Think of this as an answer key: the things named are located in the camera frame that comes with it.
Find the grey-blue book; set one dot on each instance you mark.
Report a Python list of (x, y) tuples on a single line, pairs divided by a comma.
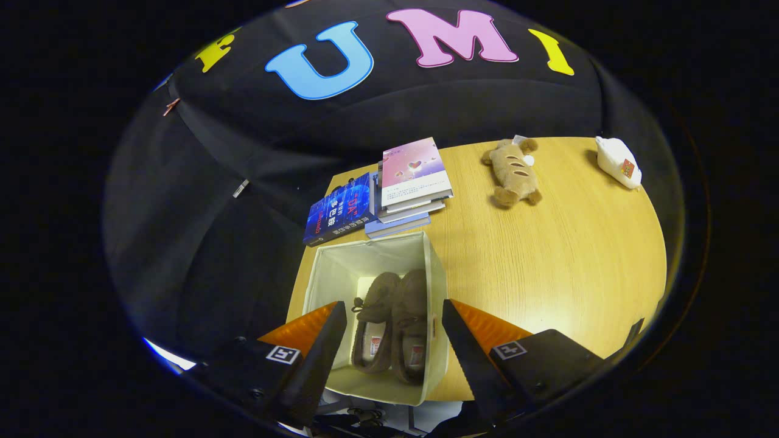
[(395, 227)]

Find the copper clip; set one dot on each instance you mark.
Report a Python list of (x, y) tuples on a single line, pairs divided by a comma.
[(171, 106)]

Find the lit monitor screen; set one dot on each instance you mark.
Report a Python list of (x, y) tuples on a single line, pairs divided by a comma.
[(173, 358)]

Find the brown bread plush toy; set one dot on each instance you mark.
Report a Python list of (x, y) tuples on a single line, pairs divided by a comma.
[(514, 173)]

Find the white plush toy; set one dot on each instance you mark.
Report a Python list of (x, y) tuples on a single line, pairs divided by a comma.
[(614, 159)]

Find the white book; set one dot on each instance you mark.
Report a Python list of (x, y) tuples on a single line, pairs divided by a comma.
[(420, 205), (411, 214)]

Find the pink book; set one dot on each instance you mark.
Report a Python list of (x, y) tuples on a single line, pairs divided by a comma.
[(414, 167)]

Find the blue book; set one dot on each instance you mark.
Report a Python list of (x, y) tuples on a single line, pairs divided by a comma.
[(338, 210)]

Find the silver clip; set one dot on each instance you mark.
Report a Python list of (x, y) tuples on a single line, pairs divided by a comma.
[(240, 188)]

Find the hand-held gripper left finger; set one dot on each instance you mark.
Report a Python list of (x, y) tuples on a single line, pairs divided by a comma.
[(319, 365)]

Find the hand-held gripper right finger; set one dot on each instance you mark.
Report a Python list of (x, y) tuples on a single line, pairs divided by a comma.
[(471, 365)]

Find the brown slipper shoe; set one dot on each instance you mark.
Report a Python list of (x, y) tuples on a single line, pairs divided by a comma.
[(412, 304), (380, 292)]

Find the grey-green fabric storage box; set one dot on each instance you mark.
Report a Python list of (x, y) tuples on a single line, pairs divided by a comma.
[(341, 267)]

